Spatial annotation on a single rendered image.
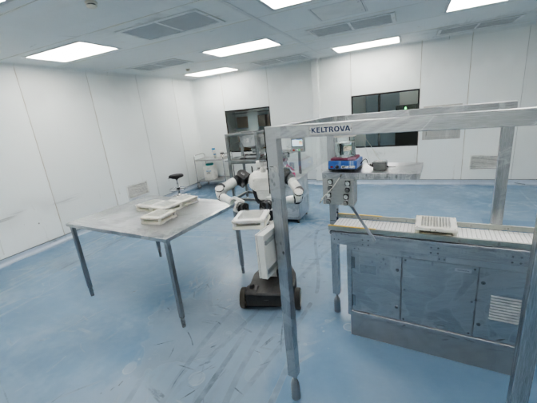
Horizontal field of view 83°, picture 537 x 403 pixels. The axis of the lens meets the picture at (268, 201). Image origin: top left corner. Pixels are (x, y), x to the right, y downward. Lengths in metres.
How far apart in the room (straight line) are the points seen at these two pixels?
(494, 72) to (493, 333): 5.65
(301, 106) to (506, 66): 3.98
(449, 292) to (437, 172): 5.26
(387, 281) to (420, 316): 0.33
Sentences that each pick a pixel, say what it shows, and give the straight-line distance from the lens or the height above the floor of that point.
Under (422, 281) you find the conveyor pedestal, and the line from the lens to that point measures 2.41.
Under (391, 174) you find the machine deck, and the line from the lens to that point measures 2.06.
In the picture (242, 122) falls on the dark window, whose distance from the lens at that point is 8.34.
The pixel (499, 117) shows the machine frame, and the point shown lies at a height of 1.72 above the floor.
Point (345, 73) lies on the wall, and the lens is 7.46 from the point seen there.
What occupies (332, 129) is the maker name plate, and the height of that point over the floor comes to 1.72.
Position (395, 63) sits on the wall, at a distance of 7.35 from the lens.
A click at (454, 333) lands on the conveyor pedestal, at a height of 0.24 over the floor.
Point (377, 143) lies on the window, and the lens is 7.39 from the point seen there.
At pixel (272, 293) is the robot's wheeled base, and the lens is 2.97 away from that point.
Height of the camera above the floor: 1.81
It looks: 16 degrees down
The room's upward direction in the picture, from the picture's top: 6 degrees counter-clockwise
